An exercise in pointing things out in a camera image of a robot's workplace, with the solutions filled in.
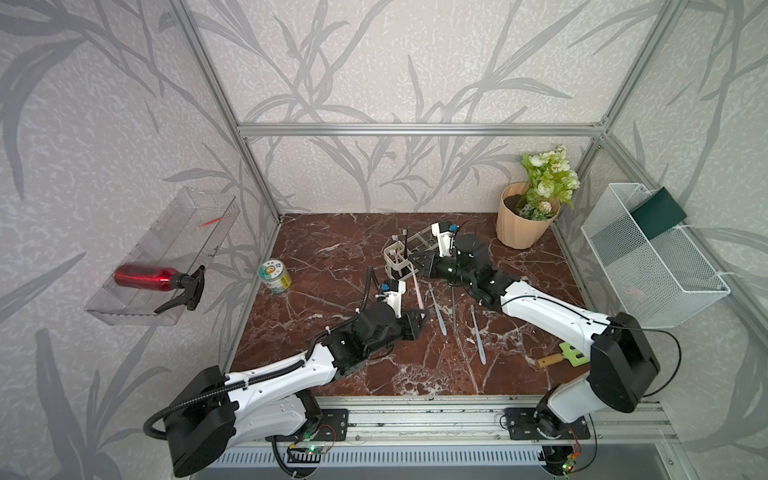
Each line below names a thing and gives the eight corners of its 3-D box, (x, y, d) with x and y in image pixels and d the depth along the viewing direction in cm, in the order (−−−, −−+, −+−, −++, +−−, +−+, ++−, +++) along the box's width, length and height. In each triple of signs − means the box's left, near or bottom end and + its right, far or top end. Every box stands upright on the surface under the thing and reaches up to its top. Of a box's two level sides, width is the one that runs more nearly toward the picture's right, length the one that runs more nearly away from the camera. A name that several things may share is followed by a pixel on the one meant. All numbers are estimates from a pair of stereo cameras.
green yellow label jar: (264, 293, 100) (254, 279, 94) (271, 273, 106) (262, 259, 99) (287, 293, 100) (279, 279, 94) (293, 273, 106) (285, 259, 99)
